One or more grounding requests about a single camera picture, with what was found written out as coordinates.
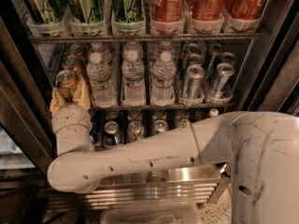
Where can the blue can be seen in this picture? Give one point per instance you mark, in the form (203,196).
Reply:
(93,135)
(112,134)

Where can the water bottle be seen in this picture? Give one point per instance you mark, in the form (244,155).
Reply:
(100,79)
(162,80)
(100,48)
(133,79)
(133,45)
(163,46)

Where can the front right silver slim can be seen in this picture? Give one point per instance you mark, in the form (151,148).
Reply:
(220,80)

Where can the middle left silver slim can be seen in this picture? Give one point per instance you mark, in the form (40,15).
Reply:
(194,59)

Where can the left front water bottle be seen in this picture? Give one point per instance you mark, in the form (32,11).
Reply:
(100,79)

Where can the green white can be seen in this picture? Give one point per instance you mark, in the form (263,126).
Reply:
(160,126)
(135,131)
(182,123)

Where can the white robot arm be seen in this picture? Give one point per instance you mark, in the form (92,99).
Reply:
(262,149)

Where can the silver slim can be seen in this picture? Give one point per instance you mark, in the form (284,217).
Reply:
(194,59)
(220,80)
(228,57)
(192,82)

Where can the left rear water bottle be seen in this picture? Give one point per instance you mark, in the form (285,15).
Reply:
(100,48)

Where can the steel fridge cabinet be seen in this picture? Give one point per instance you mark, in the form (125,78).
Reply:
(155,185)

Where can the front left silver slim can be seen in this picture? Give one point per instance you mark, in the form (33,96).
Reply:
(192,82)

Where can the clear plastic bin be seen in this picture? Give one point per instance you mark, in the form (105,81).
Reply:
(152,213)

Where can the right front water bottle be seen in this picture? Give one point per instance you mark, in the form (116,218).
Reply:
(162,80)

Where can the middle front water bottle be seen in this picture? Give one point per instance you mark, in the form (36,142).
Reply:
(133,79)

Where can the left green white can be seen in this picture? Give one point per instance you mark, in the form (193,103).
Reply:
(135,131)

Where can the red cola can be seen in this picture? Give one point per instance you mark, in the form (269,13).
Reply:
(166,10)
(246,9)
(207,10)

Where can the right red cola can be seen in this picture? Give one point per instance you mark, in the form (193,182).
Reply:
(246,9)

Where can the orange can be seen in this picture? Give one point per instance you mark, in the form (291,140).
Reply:
(67,83)
(76,50)
(73,63)

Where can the glass fridge door left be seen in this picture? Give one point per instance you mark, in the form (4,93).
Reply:
(24,117)

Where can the left blue can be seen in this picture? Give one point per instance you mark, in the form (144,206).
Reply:
(93,135)

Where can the left red cola can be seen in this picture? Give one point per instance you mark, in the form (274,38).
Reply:
(166,10)

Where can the right rear water bottle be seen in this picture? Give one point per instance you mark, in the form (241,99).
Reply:
(163,46)

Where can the middle right silver slim can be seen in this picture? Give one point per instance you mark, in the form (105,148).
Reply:
(228,57)

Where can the brown drink bottle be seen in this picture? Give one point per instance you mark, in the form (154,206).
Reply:
(213,112)

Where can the middle green white can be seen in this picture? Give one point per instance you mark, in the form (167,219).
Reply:
(160,126)

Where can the middle red cola can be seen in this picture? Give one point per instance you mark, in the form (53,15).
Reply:
(207,10)

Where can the middle rear water bottle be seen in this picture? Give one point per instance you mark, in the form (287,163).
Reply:
(133,45)

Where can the right green white can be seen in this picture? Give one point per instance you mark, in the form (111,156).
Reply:
(182,123)

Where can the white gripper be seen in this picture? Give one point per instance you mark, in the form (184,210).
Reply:
(70,116)

